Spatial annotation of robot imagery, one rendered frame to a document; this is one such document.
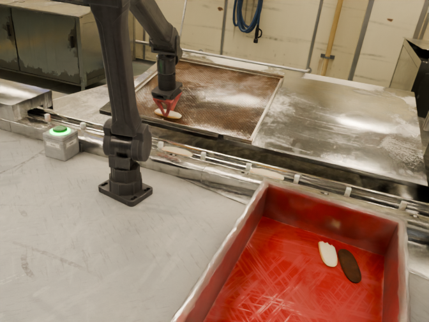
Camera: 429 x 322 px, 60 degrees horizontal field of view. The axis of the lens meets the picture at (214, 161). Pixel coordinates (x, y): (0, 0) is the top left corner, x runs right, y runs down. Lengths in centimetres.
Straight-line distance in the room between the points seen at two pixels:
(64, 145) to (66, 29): 281
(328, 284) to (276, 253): 12
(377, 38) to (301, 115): 311
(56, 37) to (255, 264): 344
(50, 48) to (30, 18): 31
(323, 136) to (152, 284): 75
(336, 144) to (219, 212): 47
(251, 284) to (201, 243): 15
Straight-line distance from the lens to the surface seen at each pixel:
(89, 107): 156
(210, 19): 495
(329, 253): 88
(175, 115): 127
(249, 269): 80
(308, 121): 132
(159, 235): 87
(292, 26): 471
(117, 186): 96
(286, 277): 81
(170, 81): 120
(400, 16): 438
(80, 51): 386
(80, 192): 102
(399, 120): 146
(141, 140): 91
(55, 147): 116
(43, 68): 420
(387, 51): 442
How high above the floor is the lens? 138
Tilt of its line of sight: 28 degrees down
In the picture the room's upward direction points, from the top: 6 degrees clockwise
